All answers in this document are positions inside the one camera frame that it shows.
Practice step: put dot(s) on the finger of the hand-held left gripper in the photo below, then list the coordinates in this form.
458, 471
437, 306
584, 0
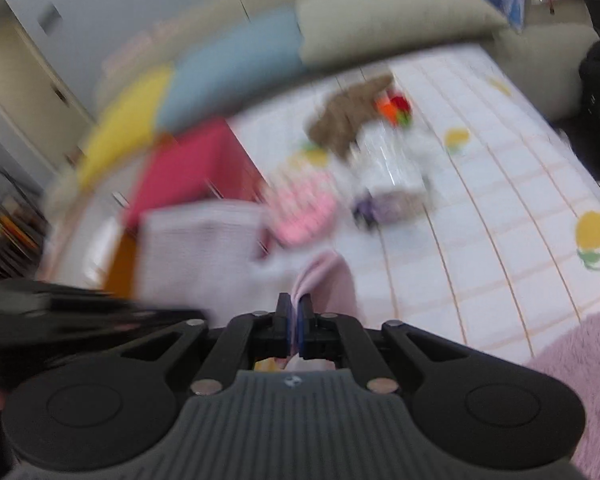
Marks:
130, 317

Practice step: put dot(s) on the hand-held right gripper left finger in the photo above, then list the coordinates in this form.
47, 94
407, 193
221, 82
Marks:
286, 330

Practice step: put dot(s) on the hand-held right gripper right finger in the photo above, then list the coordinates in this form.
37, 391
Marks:
305, 330

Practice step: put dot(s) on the pink cloth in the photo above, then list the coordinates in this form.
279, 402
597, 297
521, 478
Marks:
330, 285

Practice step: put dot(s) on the orange cardboard box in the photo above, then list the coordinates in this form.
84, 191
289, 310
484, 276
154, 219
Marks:
122, 265

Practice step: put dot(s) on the white cloth mitt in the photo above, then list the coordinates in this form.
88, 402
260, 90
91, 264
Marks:
200, 250

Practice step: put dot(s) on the pink crocheted pouch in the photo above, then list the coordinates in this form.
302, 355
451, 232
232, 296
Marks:
302, 210

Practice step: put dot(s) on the purple soft item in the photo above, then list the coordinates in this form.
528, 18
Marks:
390, 210

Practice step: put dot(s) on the clear plastic bag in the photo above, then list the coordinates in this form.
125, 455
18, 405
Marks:
390, 160

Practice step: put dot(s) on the orange soft toy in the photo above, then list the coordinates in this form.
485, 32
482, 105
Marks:
392, 107

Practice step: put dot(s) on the clear box with red lid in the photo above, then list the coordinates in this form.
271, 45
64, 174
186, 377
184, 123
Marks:
190, 175

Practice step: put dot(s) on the yellow pillow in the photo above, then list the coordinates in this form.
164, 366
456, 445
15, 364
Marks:
125, 125

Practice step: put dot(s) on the beige door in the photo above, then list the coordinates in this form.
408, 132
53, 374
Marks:
10, 85

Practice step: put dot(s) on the pink fluffy rug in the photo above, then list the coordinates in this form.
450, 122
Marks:
580, 385

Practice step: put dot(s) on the beige pillow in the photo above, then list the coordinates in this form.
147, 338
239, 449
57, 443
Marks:
390, 15

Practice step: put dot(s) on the beige sofa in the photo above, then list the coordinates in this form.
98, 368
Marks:
540, 60

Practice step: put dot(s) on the dark wall switch panel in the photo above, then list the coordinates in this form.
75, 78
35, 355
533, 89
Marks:
50, 19

